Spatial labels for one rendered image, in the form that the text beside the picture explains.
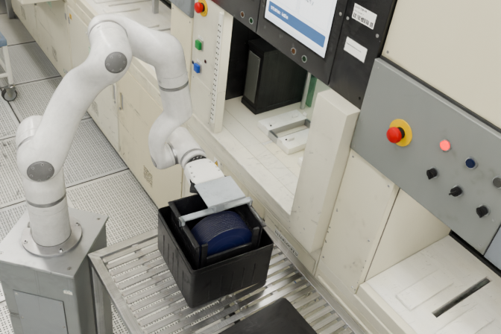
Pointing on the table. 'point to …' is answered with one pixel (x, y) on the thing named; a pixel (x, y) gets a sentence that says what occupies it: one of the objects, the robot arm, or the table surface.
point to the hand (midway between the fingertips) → (218, 196)
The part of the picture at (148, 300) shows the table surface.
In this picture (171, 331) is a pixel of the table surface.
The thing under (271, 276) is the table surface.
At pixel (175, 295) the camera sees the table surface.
